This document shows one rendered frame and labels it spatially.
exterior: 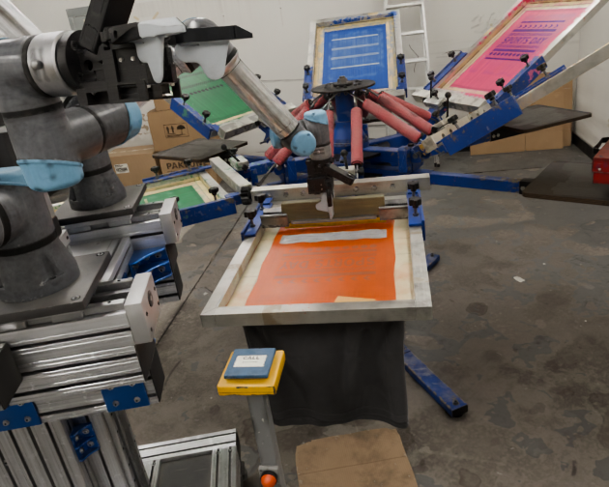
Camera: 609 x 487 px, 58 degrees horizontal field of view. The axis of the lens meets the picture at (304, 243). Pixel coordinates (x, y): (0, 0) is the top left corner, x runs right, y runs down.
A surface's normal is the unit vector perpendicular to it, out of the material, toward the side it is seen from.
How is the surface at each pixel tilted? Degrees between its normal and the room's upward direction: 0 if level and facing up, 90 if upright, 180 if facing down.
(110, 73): 82
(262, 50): 90
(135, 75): 82
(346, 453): 0
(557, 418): 0
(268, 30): 90
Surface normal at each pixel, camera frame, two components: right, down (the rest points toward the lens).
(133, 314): 0.11, 0.40
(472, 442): -0.13, -0.91
